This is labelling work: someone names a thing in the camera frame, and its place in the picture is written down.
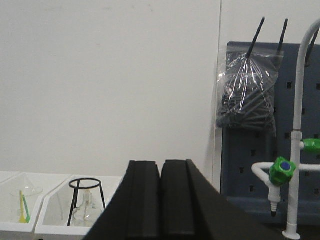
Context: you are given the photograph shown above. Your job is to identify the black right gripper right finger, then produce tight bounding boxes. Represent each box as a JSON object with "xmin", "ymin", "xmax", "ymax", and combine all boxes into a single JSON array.
[{"xmin": 161, "ymin": 159, "xmax": 284, "ymax": 240}]

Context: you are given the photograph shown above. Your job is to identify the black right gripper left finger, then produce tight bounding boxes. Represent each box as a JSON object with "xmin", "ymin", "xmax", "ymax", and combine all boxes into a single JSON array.
[{"xmin": 84, "ymin": 160, "xmax": 160, "ymax": 240}]

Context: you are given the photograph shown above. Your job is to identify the blue-grey pegboard drying rack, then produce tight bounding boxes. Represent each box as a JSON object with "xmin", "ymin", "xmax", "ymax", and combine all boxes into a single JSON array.
[{"xmin": 221, "ymin": 43, "xmax": 320, "ymax": 226}]

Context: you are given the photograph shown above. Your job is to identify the glass alcohol lamp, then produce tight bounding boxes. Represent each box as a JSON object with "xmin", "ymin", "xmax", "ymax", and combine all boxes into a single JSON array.
[{"xmin": 71, "ymin": 189, "xmax": 102, "ymax": 228}]

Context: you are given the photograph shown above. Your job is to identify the black metal tripod stand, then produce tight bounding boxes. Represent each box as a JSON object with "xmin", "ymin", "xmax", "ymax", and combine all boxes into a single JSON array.
[{"xmin": 67, "ymin": 177, "xmax": 106, "ymax": 227}]

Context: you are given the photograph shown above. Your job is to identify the white bin right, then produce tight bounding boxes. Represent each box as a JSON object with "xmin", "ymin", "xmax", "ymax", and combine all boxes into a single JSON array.
[{"xmin": 35, "ymin": 175, "xmax": 122, "ymax": 240}]

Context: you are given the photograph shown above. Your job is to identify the white bin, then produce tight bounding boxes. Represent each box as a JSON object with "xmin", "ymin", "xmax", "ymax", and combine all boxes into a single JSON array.
[
  {"xmin": 0, "ymin": 172, "xmax": 70, "ymax": 240},
  {"xmin": 35, "ymin": 175, "xmax": 122, "ymax": 240}
]

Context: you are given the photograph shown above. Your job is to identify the white lab faucet green valves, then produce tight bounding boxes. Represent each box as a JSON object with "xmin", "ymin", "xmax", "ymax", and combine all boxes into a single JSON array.
[{"xmin": 251, "ymin": 19, "xmax": 320, "ymax": 240}]

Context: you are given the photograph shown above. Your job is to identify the green plastic spatula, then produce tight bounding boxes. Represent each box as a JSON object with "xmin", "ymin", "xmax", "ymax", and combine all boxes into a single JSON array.
[{"xmin": 22, "ymin": 194, "xmax": 31, "ymax": 223}]

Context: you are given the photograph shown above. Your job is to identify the glass beaker in middle bin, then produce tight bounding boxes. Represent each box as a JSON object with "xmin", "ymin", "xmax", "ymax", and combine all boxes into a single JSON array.
[{"xmin": 9, "ymin": 186, "xmax": 43, "ymax": 224}]

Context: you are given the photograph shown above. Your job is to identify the yellow plastic spatula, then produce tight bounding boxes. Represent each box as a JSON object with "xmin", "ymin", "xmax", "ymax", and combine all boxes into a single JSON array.
[{"xmin": 19, "ymin": 190, "xmax": 27, "ymax": 224}]

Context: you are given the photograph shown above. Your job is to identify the white bin middle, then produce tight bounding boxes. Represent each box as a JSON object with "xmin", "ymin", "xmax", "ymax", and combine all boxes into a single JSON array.
[{"xmin": 0, "ymin": 172, "xmax": 70, "ymax": 240}]

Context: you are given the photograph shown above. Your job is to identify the plastic bag of pegs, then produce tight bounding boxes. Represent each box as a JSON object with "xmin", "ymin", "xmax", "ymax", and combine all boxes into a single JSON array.
[{"xmin": 215, "ymin": 19, "xmax": 289, "ymax": 136}]

